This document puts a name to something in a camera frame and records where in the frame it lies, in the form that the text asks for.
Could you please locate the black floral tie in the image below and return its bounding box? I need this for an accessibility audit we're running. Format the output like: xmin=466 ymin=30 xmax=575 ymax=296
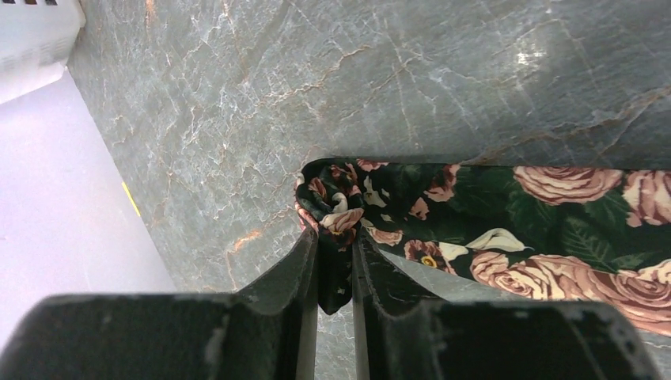
xmin=294 ymin=158 xmax=670 ymax=335

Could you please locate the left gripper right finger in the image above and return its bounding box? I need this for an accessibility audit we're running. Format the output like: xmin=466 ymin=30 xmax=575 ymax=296
xmin=352 ymin=235 xmax=445 ymax=379

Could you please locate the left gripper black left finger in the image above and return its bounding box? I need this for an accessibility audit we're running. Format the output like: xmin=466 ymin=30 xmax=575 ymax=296
xmin=233 ymin=229 xmax=318 ymax=379

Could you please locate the white plastic basket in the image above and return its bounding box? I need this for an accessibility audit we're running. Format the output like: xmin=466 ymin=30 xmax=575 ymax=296
xmin=1 ymin=0 xmax=86 ymax=103

